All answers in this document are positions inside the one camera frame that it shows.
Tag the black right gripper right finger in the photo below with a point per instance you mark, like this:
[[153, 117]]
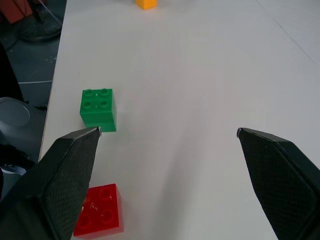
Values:
[[280, 175]]

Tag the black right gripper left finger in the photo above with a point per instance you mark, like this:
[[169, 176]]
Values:
[[60, 180]]

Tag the red toy brick cube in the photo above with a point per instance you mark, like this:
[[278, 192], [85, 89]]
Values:
[[105, 212]]

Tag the green toy brick cube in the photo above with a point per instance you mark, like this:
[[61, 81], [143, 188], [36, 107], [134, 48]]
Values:
[[98, 110]]

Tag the black round stand base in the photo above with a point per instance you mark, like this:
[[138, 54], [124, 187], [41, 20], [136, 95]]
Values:
[[41, 27]]

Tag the orange-brown box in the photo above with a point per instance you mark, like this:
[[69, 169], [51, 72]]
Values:
[[15, 10]]

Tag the yellow toy brick cube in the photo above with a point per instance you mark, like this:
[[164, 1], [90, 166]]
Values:
[[146, 3]]

